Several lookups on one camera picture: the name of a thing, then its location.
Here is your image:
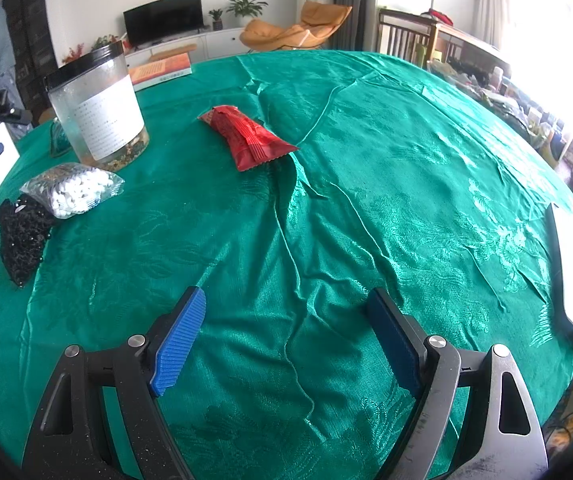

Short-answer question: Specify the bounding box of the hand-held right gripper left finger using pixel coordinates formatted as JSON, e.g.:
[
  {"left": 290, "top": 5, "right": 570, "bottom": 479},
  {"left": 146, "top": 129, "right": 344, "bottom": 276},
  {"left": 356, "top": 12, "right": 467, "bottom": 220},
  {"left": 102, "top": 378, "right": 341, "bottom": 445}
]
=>
[{"left": 21, "top": 286, "right": 207, "bottom": 480}]

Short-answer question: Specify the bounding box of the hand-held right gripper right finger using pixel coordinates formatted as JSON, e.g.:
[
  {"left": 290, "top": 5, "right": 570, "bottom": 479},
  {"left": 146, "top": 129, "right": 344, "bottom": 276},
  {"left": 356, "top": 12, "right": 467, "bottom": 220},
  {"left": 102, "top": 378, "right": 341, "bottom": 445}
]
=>
[{"left": 365, "top": 287, "right": 550, "bottom": 480}]

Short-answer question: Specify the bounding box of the clear bag of white balls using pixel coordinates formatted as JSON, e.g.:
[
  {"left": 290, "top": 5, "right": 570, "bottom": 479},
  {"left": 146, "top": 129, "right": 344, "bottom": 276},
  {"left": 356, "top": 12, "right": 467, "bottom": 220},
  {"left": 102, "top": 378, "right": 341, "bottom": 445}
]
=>
[{"left": 20, "top": 162, "right": 126, "bottom": 219}]

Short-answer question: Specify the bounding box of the black crochet cloth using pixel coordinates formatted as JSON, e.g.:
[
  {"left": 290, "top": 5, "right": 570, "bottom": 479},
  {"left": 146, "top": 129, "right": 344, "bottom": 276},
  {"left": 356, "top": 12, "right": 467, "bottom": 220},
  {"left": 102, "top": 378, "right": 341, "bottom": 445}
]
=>
[{"left": 0, "top": 195, "right": 53, "bottom": 288}]

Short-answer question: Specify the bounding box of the red snack packet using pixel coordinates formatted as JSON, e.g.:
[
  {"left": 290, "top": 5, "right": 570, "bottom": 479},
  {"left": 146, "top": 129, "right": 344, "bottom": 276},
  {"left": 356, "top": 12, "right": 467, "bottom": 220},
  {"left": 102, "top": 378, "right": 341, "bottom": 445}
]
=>
[{"left": 198, "top": 105, "right": 300, "bottom": 172}]

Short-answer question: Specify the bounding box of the clear jar with black lid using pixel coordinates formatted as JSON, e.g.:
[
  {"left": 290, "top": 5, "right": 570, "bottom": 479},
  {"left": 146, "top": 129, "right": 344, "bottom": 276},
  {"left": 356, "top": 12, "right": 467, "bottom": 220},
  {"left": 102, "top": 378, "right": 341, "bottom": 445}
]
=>
[{"left": 42, "top": 42, "right": 151, "bottom": 168}]

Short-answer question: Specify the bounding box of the dark display cabinet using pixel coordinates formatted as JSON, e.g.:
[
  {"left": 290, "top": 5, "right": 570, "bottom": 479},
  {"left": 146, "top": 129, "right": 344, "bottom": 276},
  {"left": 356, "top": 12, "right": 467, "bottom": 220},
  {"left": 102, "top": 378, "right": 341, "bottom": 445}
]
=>
[{"left": 1, "top": 0, "right": 57, "bottom": 121}]

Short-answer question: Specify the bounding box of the orange book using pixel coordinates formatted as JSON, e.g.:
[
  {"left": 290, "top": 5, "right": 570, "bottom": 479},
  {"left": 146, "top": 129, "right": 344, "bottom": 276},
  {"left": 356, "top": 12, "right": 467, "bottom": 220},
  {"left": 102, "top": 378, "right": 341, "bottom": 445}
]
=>
[{"left": 127, "top": 52, "right": 193, "bottom": 92}]

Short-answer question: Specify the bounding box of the wooden stool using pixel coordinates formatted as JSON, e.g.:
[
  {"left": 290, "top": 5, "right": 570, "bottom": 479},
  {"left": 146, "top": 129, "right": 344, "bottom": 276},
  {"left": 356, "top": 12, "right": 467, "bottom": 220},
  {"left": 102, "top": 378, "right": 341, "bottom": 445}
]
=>
[{"left": 150, "top": 42, "right": 198, "bottom": 58}]

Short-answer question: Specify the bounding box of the green patterned tablecloth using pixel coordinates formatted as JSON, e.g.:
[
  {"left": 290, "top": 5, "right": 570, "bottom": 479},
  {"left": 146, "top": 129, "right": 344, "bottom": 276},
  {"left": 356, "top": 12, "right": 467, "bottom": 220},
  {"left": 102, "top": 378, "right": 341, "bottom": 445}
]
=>
[{"left": 0, "top": 49, "right": 573, "bottom": 480}]

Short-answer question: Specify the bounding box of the black television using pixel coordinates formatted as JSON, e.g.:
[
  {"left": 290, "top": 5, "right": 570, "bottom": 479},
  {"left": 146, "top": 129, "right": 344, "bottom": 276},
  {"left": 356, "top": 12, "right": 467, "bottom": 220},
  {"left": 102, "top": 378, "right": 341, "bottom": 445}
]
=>
[{"left": 123, "top": 0, "right": 204, "bottom": 50}]

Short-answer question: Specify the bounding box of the white remote tablet device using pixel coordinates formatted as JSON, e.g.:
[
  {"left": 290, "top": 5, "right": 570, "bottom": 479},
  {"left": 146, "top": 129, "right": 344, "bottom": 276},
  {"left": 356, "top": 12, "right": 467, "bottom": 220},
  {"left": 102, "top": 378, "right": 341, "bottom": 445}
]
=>
[{"left": 545, "top": 202, "right": 573, "bottom": 347}]

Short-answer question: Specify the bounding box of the white television cabinet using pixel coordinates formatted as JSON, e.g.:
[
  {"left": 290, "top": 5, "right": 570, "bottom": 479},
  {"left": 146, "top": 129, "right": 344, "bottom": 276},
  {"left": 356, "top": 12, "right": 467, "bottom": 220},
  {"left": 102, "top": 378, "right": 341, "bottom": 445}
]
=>
[{"left": 126, "top": 25, "right": 252, "bottom": 63}]

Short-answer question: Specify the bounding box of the large green potted plant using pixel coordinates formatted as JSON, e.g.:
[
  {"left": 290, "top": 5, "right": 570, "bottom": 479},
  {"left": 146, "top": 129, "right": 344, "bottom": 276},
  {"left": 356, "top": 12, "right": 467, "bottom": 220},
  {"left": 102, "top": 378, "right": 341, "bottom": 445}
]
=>
[{"left": 225, "top": 0, "right": 268, "bottom": 28}]

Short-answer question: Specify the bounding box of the cluttered side table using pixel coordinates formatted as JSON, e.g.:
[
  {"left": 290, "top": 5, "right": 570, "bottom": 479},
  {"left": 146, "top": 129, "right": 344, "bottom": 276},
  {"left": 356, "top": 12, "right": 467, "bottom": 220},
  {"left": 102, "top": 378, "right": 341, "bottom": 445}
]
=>
[{"left": 437, "top": 25, "right": 573, "bottom": 171}]

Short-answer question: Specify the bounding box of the orange lounge chair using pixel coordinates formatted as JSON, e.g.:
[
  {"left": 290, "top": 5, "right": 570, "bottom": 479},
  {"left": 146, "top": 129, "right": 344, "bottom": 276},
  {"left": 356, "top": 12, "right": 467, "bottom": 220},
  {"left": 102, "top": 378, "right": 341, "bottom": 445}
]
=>
[{"left": 240, "top": 1, "right": 353, "bottom": 53}]

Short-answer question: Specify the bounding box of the red cloth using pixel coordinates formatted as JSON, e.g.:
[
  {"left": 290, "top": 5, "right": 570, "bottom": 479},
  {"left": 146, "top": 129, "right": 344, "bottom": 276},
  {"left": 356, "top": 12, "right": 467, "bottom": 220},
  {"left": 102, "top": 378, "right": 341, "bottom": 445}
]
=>
[{"left": 424, "top": 8, "right": 455, "bottom": 26}]

